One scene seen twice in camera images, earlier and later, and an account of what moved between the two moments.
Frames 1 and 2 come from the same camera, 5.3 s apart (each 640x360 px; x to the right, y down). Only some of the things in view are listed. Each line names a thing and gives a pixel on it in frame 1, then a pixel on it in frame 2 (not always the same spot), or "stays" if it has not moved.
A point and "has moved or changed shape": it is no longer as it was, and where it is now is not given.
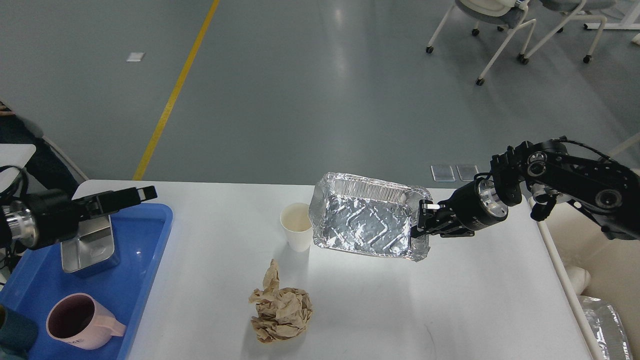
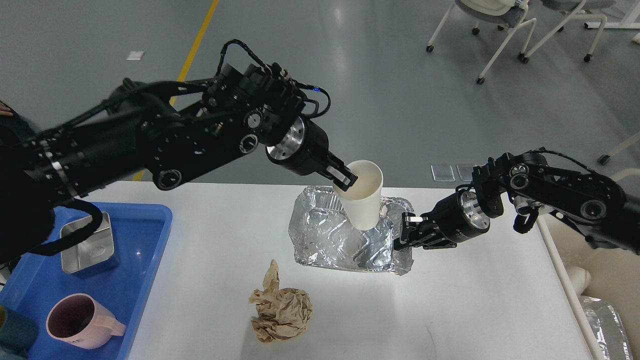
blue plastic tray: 140,235 stays
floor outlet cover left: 443,173 stays
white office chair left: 508,15 stays
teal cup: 18,335 stays
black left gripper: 50,216 → 303,149
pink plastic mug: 78,319 stays
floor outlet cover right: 467,172 stays
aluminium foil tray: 353,212 has moved or changed shape
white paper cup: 295,220 → 362,199
